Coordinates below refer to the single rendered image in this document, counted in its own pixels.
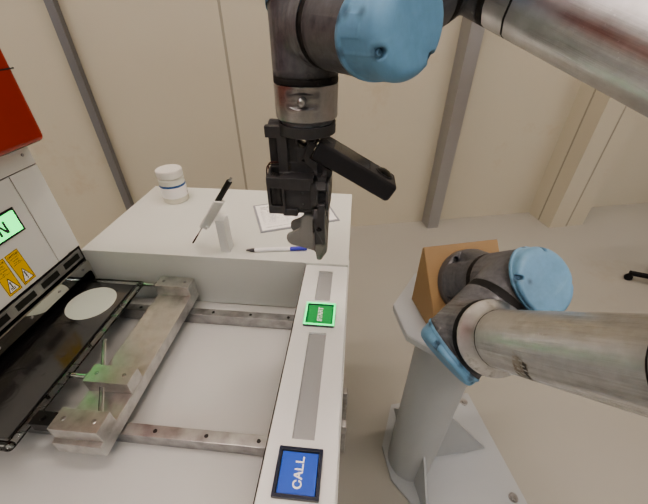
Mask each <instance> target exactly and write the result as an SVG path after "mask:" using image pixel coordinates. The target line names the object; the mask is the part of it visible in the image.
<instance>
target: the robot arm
mask: <svg viewBox="0 0 648 504"><path fill-rule="evenodd" d="M265 6H266V9H267V11H268V22H269V35H270V47H271V59H272V71H273V85H274V97H275V109H276V117H277V118H278V119H276V118H270V119H269V121H268V124H265V125H264V134H265V137H266V138H268V139H269V150H270V160H271V162H269V163H268V165H267V167H266V186H267V195H268V204H269V213H276V214H283V216H298V214H299V213H304V215H303V216H301V217H299V218H296V219H294V220H292V222H291V228H292V230H293V231H291V232H289V233H288V234H287V241H288V242H289V243H290V244H292V245H296V246H300V247H303V248H307V249H311V250H313V251H315V252H316V257H317V260H321V259H322V258H323V256H324V255H325V254H326V252H327V247H328V229H329V208H330V202H331V194H332V171H334V172H336V173H338V174H339V175H341V176H343V177H344V178H346V179H348V180H350V181H351V182H353V183H355V184H356V185H358V186H360V187H362V188H363V189H365V190H367V191H369V192H370V193H372V194H374V195H375V196H377V197H379V198H381V199H382V200H384V201H387V200H389V198H390V197H391V196H392V194H393V193H394V192H395V190H396V182H395V177H394V175H393V174H392V173H390V171H389V170H387V169H386V168H384V167H380V166H379V165H377V164H375V163H374V162H372V161H370V160H369V159H367V158H365V157H364V156H362V155H360V154H359V153H357V152H355V151H354V150H352V149H350V148H349V147H347V146H345V145H344V144H342V143H340V142H339V141H337V140H335V139H334V138H332V137H330V136H331V135H333V134H334V133H335V131H336V120H335V118H336V117H337V115H338V73H340V74H345V75H349V76H353V77H355V78H357V79H359V80H362V81H366V82H373V83H377V82H389V83H401V82H405V81H408V80H410V79H412V78H414V77H415V76H417V75H418V74H419V73H420V72H421V71H422V70H423V69H424V68H425V67H426V66H427V61H428V59H429V57H430V55H431V54H433V53H434V52H435V51H436V48H437V46H438V43H439V40H440V37H441V33H442V28H443V27H444V26H445V25H447V24H448V23H450V22H451V21H452V20H454V19H455V18H456V17H458V16H463V17H465V18H467V19H469V20H470V21H472V22H474V23H476V24H478V25H480V26H481V27H483V28H485V29H487V30H489V31H490V32H492V33H494V34H496V35H498V36H499V37H501V38H503V39H505V40H507V41H509V42H510V43H512V44H514V45H516V46H518V47H520V48H521V49H523V50H525V51H527V52H529V53H530V54H532V55H534V56H536V57H538V58H540V59H541V60H543V61H545V62H547V63H549V64H551V65H552V66H554V67H556V68H558V69H560V70H561V71H563V72H565V73H567V74H569V75H571V76H572V77H574V78H576V79H578V80H580V81H582V82H583V83H585V84H587V85H589V86H591V87H592V88H594V89H596V90H598V91H600V92H602V93H603V94H605V95H607V96H609V97H611V98H613V99H614V100H616V101H618V102H620V103H622V104H624V105H625V106H627V107H629V108H631V109H633V110H634V111H636V112H638V113H640V114H642V115H644V116H645V117H647V118H648V0H265ZM302 140H306V141H302ZM318 142H319V143H318ZM317 143H318V145H317ZM315 147H316V149H315ZM314 149H315V150H314ZM270 163H271V164H270ZM269 165H271V166H270V167H269ZM267 169H268V173H267ZM438 289H439V293H440V295H441V298H442V299H443V301H444V302H445V304H446V305H445V306H444V307H443V308H442V309H441V310H440V311H439V312H438V313H437V314H436V315H435V316H434V317H433V318H430V319H429V322H428V323H427V324H426V325H425V326H424V327H423V328H422V330H421V337H422V339H423V341H424V342H425V343H426V345H427V346H428V347H429V349H430V350H431V351H432V352H433V353H434V354H435V356H436V357H437V358H438V359H439V360H440V361H441V362H442V363H443V364H444V365H445V366H446V367H447V368H448V369H449V370H450V371H451V372H452V373H453V374H454V375H455V376H456V377H457V378H458V379H459V380H460V381H461V382H462V383H464V384H465V385H468V386H472V385H473V384H474V383H475V382H479V381H480V377H481V376H485V377H489V378H505V377H508V376H510V375H516V376H519V377H522V378H525V379H528V380H531V381H534V382H538V383H541V384H544V385H547V386H550V387H553V388H556V389H559V390H562V391H565V392H569V393H572V394H575V395H578V396H581V397H584V398H587V399H590V400H593V401H596V402H600V403H603V404H606V405H609V406H612V407H615V408H618V409H621V410H624V411H627V412H630V413H634V414H637V415H640V416H643V417H646V418H648V314H642V313H608V312H575V311H565V310H566V309H567V308H568V306H569V304H570V302H571V300H572V297H573V284H572V275H571V273H570V270H569V268H568V266H567V265H566V263H565V262H564V261H563V259H562V258H561V257H560V256H559V255H557V254H556V253H555V252H553V251H551V250H549V249H547V248H544V247H527V246H524V247H519V248H517V249H513V250H507V251H500V252H494V253H488V252H485V251H483V250H479V249H464V250H460V251H456V252H454V253H452V254H451V255H450V256H448V257H447V258H446V259H445V261H444V262H443V263H442V265H441V267H440V270H439V273H438Z"/></svg>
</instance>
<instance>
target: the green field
mask: <svg viewBox="0 0 648 504"><path fill-rule="evenodd" d="M22 229H23V227H22V225H21V223H20V222H19V220H18V219H17V217H16V215H15V214H14V212H13V211H12V210H11V211H9V212H7V213H5V214H4V215H2V216H0V243H1V242H3V241H5V240H6V239H8V238H9V237H11V236H12V235H14V234H15V233H17V232H19V231H20V230H22Z"/></svg>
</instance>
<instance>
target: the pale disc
mask: <svg viewBox="0 0 648 504"><path fill-rule="evenodd" d="M116 297H117V293H116V291H115V290H113V289H111V288H107V287H100V288H94V289H90V290H87V291H85V292H83V293H81V294H79V295H77V296H76V297H74V298H73V299H72V300H71V301H70V302H69V303H68V304H67V306H66V307H65V315H66V316H67V317H68V318H70V319H73V320H83V319H88V318H92V317H94V316H97V315H99V314H101V313H102V312H104V311H106V310H107V309H108V308H109V307H111V306H112V304H113V303H114V302H115V300H116Z"/></svg>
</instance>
